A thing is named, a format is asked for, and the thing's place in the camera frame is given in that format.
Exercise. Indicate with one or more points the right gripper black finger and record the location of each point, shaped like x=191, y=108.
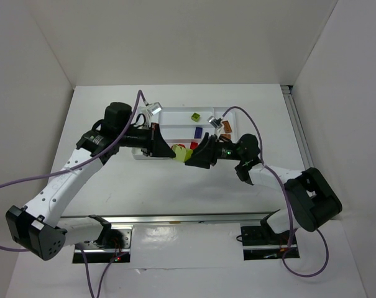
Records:
x=198, y=160
x=203, y=144

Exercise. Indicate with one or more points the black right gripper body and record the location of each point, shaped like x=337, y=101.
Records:
x=211, y=152

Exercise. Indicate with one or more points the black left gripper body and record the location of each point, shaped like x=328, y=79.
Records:
x=154, y=140

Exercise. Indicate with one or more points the purple lego plate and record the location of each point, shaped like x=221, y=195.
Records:
x=198, y=133

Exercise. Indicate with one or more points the red lego brick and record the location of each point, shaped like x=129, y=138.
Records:
x=193, y=145

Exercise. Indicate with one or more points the pale and lime green lego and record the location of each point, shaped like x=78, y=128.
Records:
x=181, y=154

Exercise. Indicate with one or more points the orange lego brick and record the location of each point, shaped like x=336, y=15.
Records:
x=227, y=126

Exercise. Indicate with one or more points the dark green square lego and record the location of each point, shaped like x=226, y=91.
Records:
x=195, y=117

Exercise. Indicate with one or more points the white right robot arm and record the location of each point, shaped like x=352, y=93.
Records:
x=311, y=202

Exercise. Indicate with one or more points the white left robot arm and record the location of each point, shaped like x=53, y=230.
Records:
x=38, y=226

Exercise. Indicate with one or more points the white divided sorting tray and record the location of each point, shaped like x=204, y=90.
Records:
x=177, y=127

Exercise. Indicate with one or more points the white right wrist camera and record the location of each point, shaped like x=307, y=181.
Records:
x=216, y=123

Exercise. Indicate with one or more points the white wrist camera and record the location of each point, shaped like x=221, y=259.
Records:
x=153, y=109
x=216, y=123

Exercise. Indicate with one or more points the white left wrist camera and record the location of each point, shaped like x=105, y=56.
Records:
x=153, y=109

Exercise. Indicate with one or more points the aluminium rail front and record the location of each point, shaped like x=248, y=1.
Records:
x=185, y=218

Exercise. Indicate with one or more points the aluminium rail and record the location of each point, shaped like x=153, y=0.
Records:
x=185, y=218
x=297, y=126

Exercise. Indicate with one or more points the aluminium rail right side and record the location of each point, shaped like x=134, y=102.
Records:
x=297, y=126

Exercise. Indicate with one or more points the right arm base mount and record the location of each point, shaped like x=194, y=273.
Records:
x=261, y=243

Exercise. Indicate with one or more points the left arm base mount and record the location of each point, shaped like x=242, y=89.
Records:
x=113, y=242

